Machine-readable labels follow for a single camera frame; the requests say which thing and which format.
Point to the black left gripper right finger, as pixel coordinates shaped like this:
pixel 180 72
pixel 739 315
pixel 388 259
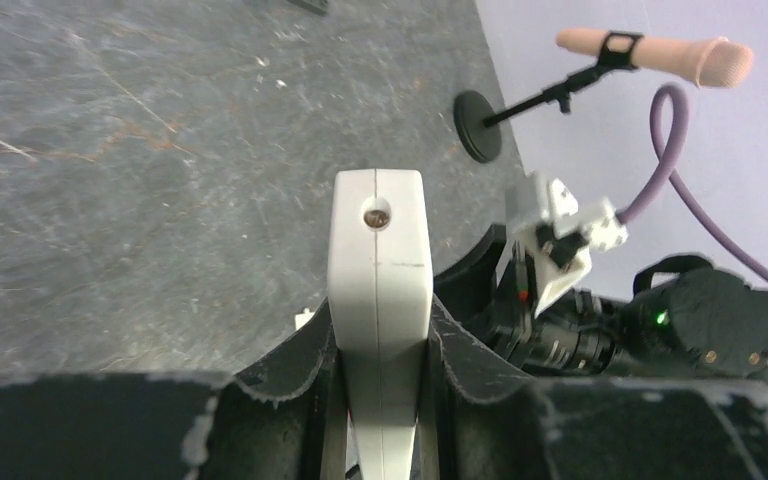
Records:
pixel 481 418

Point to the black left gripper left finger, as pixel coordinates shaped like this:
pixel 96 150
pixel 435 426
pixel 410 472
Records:
pixel 276 419

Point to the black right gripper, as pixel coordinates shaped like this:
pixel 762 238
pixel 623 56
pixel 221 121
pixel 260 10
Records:
pixel 480 292

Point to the white remote control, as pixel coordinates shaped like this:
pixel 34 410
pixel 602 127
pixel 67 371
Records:
pixel 379 291

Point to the white battery cover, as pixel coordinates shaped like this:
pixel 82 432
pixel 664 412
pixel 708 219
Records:
pixel 302 318

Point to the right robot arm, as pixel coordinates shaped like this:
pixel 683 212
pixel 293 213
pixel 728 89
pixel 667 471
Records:
pixel 686 318

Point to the black microphone stand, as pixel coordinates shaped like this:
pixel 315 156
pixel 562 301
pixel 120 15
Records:
pixel 478 125

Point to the beige microphone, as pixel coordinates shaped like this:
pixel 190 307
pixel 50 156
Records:
pixel 712 63

